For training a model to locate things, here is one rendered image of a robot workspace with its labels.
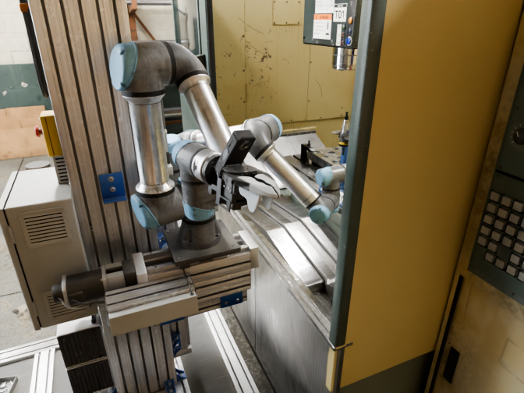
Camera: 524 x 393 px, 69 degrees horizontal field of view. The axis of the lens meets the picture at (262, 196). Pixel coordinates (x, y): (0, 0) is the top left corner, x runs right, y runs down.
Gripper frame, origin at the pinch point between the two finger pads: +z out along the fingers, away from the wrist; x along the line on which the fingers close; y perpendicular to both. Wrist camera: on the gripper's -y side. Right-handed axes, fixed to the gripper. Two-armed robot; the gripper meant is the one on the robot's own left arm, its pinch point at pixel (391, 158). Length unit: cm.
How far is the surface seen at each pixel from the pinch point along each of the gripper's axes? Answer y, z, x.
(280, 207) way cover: 45, -25, -59
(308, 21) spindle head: -54, -7, -62
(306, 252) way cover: 45, -34, -11
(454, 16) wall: -56, -31, 49
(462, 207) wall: -2, -14, 49
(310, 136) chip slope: 37, 48, -151
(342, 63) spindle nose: -34, 7, -50
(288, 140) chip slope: 37, 26, -150
